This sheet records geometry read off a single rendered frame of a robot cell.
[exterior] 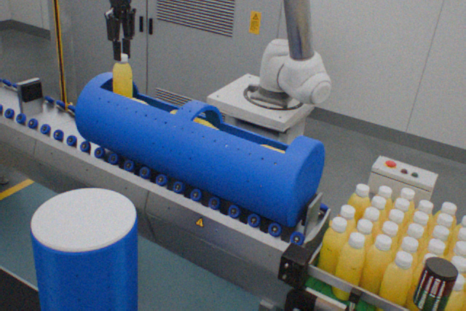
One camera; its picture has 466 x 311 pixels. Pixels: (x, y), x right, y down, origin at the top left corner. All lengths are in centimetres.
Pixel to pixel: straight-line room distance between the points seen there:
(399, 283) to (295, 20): 100
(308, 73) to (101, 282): 109
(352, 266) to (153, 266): 161
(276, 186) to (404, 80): 302
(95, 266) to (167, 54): 250
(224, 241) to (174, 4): 225
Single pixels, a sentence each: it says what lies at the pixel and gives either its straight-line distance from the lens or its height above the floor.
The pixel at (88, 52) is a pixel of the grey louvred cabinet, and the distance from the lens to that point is 419.
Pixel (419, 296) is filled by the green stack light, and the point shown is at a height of 119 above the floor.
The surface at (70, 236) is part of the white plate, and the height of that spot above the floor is 104.
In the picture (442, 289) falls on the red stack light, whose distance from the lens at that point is 103.
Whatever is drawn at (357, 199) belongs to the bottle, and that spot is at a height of 106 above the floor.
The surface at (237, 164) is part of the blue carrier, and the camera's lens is 140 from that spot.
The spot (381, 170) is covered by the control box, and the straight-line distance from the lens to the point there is 164.
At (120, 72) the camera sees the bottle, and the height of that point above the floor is 128.
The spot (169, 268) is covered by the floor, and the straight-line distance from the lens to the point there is 272.
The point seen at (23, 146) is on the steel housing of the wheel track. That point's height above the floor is 85.
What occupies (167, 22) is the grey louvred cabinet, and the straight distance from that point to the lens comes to 356.
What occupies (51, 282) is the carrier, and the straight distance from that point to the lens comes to 139.
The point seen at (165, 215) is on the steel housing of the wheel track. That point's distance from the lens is 168.
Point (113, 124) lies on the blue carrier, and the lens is 167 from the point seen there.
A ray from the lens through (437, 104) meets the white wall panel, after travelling 428.
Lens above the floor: 187
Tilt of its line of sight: 27 degrees down
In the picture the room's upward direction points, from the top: 6 degrees clockwise
